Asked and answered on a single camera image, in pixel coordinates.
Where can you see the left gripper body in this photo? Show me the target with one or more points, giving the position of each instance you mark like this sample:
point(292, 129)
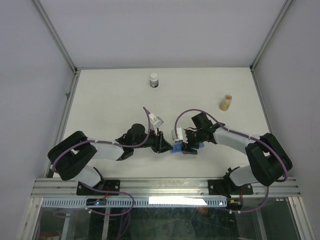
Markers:
point(154, 141)

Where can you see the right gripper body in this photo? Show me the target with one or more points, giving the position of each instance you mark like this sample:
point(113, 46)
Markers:
point(194, 138)

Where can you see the blue weekly pill organizer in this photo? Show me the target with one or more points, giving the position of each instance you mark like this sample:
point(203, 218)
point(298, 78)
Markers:
point(178, 146)

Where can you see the white pill bottle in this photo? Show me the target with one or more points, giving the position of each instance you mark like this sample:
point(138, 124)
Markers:
point(154, 80)

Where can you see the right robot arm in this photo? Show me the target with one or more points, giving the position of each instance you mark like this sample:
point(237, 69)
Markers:
point(268, 161)

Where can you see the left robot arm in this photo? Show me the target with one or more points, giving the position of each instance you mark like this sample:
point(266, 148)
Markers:
point(70, 157)

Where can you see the amber glass pill jar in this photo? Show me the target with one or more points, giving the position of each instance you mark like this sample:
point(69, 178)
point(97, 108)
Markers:
point(225, 102)

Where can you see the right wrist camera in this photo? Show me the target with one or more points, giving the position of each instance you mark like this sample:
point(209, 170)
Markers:
point(179, 135)

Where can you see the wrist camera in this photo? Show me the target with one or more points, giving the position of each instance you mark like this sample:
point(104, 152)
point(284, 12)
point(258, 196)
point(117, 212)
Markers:
point(179, 135)
point(156, 122)

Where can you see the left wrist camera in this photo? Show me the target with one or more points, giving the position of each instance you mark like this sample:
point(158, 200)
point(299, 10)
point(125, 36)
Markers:
point(156, 122)

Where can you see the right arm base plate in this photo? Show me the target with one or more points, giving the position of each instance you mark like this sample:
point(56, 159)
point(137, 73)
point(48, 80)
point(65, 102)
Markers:
point(227, 188)

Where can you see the slotted grey cable duct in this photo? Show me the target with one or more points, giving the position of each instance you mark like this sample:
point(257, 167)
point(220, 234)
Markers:
point(139, 202)

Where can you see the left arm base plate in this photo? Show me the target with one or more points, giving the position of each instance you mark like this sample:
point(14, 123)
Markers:
point(111, 187)

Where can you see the aluminium mounting rail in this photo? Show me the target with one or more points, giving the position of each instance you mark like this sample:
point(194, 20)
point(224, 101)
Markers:
point(149, 187)

